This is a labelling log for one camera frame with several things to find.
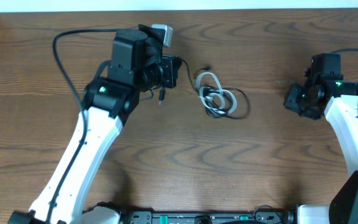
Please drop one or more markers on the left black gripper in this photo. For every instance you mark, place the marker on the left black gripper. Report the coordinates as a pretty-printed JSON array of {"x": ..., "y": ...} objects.
[{"x": 169, "y": 72}]

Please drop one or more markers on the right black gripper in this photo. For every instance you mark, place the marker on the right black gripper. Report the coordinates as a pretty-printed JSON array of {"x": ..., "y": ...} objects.
[{"x": 290, "y": 102}]

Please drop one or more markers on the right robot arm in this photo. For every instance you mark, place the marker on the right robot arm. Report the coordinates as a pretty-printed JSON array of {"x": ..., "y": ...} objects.
[{"x": 326, "y": 94}]

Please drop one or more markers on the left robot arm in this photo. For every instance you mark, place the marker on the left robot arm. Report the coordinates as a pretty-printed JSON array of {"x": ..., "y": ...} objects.
[{"x": 138, "y": 64}]

